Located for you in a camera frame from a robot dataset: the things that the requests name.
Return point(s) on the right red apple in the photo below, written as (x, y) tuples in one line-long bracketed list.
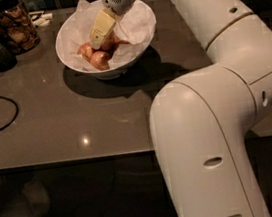
[(120, 42)]

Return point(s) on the white ceramic bowl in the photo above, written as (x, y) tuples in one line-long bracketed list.
[(63, 45)]

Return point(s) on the red-yellow apple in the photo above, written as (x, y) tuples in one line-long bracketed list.
[(108, 42)]

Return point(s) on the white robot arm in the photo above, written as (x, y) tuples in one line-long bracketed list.
[(198, 121)]

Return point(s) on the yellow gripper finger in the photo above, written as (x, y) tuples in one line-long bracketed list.
[(104, 23)]

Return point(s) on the white paper bowl liner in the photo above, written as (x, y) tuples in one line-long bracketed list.
[(137, 27)]

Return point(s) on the small white items on table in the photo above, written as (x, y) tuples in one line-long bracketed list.
[(41, 20)]

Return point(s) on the glass jar of chips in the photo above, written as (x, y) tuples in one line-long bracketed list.
[(16, 28)]

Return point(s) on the left red apple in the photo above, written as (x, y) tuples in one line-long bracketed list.
[(86, 51)]

